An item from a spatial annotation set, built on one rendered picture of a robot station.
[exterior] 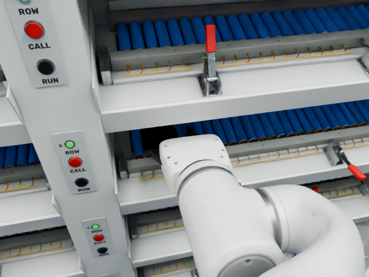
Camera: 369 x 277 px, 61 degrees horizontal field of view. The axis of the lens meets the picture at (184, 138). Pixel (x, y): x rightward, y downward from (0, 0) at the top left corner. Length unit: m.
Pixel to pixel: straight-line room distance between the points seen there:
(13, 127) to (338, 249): 0.39
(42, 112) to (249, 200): 0.28
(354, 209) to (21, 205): 0.74
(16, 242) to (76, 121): 0.39
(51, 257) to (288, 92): 0.58
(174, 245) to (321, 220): 0.46
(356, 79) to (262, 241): 0.33
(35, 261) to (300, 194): 0.57
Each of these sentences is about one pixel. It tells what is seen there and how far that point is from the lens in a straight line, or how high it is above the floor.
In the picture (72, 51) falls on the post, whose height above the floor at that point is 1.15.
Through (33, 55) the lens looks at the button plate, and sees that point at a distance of 0.40.
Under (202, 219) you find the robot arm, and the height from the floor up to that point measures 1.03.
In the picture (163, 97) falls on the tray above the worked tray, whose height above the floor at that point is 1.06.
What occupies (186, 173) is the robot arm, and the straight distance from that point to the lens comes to 0.40.
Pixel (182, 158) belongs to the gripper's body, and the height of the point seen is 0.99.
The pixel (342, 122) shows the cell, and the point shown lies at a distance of 0.73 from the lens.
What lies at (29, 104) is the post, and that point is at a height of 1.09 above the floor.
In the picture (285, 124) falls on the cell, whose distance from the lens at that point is 0.67.
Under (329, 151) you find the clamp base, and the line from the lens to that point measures 0.68.
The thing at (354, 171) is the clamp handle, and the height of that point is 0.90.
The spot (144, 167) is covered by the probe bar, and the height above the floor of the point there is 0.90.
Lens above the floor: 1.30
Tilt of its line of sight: 40 degrees down
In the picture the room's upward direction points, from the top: straight up
